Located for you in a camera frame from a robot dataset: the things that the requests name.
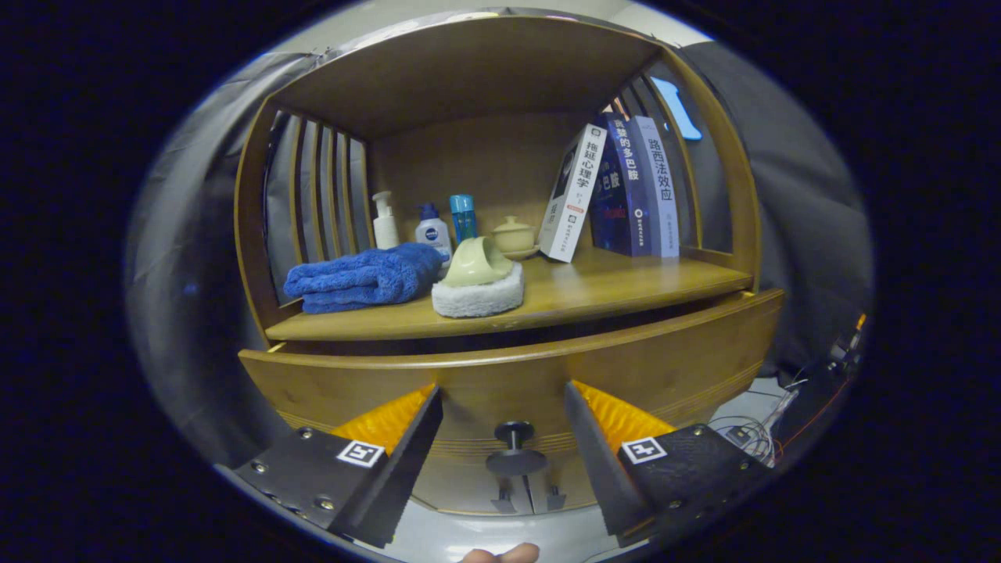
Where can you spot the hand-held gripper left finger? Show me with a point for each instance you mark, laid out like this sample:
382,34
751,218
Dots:
399,477

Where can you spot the white pump bottle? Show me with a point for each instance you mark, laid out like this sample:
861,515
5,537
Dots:
385,231

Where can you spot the beige lidded teacup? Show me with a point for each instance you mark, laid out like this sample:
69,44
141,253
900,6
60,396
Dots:
514,234

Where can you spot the beige saucer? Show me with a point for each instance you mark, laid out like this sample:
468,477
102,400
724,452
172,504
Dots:
525,254

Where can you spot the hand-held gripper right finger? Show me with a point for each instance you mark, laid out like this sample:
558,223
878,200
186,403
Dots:
602,461

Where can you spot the wooden countertop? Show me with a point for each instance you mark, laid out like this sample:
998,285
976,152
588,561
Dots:
626,281

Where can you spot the wooden drawer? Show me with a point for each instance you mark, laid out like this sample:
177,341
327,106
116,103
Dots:
508,383

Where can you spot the dark blue book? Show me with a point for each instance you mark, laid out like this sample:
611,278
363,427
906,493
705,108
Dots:
622,195

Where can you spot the blue folded towel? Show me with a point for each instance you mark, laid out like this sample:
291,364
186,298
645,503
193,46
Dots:
360,277

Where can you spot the wooden cabinet door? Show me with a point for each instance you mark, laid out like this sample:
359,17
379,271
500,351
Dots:
469,496
583,491

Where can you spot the light blue book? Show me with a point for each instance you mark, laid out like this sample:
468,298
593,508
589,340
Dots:
661,188

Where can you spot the white book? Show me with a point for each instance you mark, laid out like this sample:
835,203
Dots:
575,195

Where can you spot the clear blue bottle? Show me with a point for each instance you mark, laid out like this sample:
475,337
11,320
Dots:
463,219

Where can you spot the wooden cabinet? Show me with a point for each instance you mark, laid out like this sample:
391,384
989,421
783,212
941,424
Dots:
469,70

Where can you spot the black backdrop cloth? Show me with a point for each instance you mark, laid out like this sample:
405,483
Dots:
798,234

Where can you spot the dark device with orange part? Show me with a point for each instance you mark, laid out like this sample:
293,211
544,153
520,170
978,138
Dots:
848,344

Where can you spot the white bottle with blue cap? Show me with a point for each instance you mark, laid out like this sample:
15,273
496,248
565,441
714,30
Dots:
432,232

